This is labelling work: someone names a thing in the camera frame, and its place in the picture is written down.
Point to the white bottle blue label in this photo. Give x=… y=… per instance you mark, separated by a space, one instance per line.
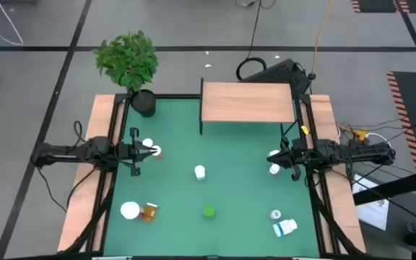
x=285 y=227

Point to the green leafy plant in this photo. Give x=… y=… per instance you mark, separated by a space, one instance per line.
x=128 y=61

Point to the black plant pot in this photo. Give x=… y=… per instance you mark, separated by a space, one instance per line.
x=143 y=104

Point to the yellow power plug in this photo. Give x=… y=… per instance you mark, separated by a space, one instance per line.
x=361 y=134

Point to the large white-capped bottle purple label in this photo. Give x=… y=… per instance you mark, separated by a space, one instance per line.
x=130 y=210

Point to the white paper sheet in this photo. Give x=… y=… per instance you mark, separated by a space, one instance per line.
x=374 y=213

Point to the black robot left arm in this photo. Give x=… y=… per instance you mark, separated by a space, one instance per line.
x=67 y=153

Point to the yellow tag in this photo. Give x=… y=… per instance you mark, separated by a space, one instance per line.
x=304 y=130

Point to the white bottle pair left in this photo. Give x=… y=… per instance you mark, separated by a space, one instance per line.
x=156 y=150

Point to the green-capped medicine bottle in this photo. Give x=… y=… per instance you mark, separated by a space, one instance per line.
x=209 y=211

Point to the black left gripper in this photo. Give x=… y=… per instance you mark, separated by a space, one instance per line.
x=125 y=151

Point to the orange amber pill vial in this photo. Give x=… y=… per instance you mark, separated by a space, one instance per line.
x=149 y=212

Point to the white medicine bottle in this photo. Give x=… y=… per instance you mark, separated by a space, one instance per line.
x=200 y=172

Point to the small amber bottle white cap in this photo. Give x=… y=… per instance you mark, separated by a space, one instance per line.
x=147 y=142

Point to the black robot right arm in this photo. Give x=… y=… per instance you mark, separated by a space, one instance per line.
x=356 y=153

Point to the black keyboard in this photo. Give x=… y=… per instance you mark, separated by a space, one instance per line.
x=280 y=74

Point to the black beam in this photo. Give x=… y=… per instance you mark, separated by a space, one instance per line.
x=392 y=186

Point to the black table frame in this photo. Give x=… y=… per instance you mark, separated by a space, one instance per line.
x=164 y=96

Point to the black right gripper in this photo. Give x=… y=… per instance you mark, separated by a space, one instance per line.
x=302 y=156

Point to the wooden shelf with black legs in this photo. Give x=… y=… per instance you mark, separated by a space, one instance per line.
x=247 y=103

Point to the wooden side board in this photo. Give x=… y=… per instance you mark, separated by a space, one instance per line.
x=323 y=112
x=101 y=108

